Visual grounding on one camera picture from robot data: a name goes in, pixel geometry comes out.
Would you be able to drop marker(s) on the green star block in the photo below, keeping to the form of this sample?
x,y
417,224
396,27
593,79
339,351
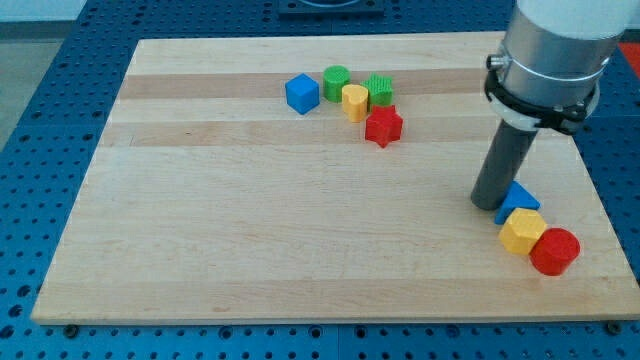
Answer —
x,y
380,90

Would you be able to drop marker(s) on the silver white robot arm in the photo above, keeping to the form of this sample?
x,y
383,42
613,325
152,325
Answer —
x,y
546,71

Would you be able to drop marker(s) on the light wooden board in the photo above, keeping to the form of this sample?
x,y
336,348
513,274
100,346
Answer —
x,y
209,200

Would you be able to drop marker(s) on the yellow hexagon block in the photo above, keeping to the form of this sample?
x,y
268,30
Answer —
x,y
522,230

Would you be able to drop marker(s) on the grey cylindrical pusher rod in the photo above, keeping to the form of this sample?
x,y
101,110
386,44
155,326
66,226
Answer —
x,y
504,158

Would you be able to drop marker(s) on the red star block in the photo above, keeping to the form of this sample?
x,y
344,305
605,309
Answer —
x,y
384,125

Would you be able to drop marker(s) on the green cylinder block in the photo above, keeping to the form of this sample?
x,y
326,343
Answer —
x,y
335,77

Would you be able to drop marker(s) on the yellow heart block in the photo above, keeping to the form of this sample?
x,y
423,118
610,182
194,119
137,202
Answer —
x,y
355,102

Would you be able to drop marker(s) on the blue cube block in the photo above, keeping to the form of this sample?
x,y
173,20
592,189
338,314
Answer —
x,y
302,93

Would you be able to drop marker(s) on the blue triangle block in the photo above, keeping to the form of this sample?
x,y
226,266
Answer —
x,y
516,197

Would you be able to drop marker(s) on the red cylinder block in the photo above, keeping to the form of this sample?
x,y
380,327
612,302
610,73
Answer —
x,y
555,251

